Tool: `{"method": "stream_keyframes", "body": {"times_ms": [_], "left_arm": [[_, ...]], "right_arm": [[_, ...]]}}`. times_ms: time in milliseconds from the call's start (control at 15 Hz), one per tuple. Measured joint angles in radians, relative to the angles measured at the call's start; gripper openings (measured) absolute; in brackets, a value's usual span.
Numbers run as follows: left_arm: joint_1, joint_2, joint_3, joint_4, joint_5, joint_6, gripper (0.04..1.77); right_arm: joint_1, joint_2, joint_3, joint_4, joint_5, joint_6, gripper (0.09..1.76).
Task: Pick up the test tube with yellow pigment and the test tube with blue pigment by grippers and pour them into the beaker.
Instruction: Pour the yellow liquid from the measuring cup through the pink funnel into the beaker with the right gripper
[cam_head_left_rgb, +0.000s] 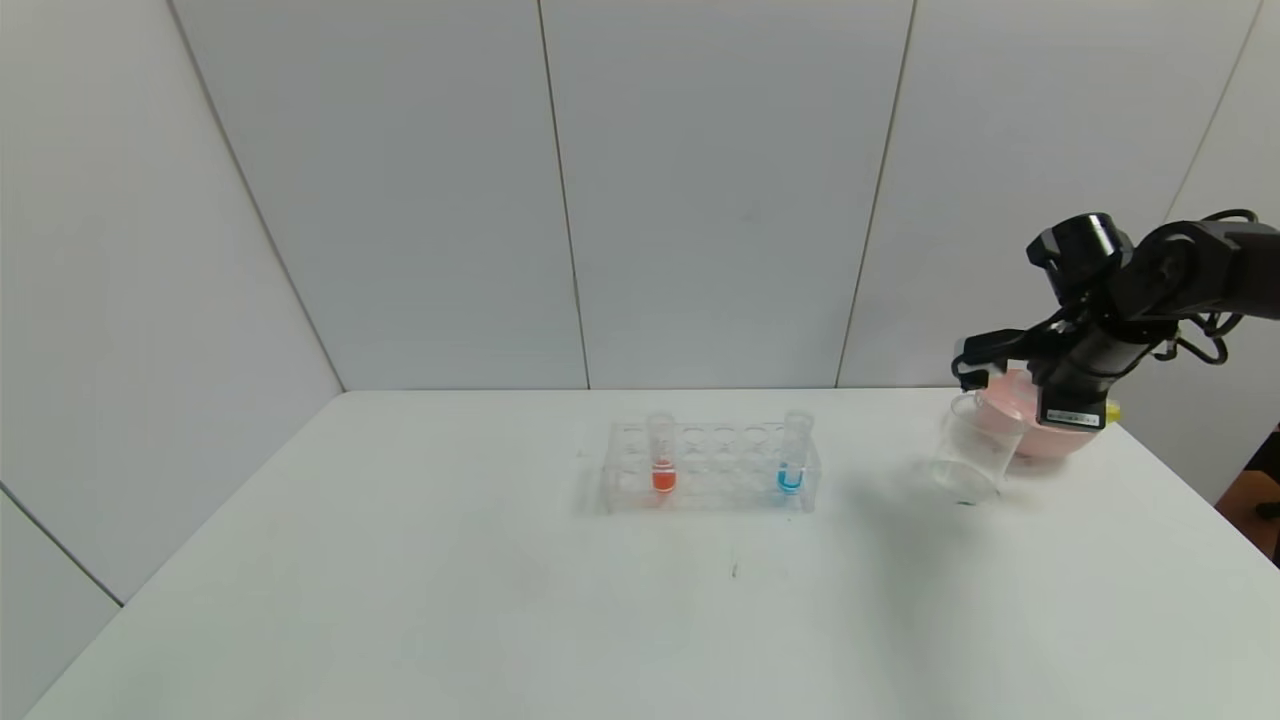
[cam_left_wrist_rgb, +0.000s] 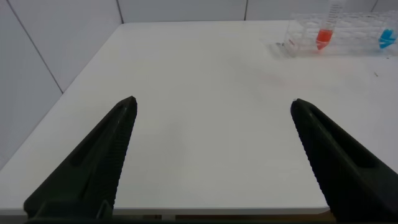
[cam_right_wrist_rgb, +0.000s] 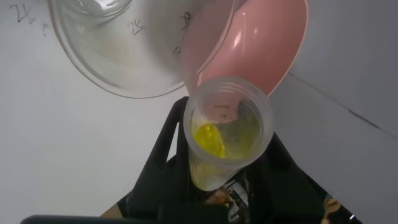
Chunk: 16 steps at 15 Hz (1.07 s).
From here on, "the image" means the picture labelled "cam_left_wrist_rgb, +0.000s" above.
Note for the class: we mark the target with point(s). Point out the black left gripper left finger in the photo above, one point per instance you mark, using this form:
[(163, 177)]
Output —
[(90, 168)]

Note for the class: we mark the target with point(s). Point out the test tube with red pigment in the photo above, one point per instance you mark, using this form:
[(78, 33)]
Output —
[(324, 36)]

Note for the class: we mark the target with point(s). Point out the test tube with blue pigment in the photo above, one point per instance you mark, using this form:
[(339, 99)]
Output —
[(387, 39)]

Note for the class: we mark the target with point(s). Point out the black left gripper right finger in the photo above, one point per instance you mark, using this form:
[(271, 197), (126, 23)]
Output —
[(342, 168)]

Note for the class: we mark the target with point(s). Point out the clear plastic test tube rack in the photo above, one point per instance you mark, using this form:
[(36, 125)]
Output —
[(354, 34)]

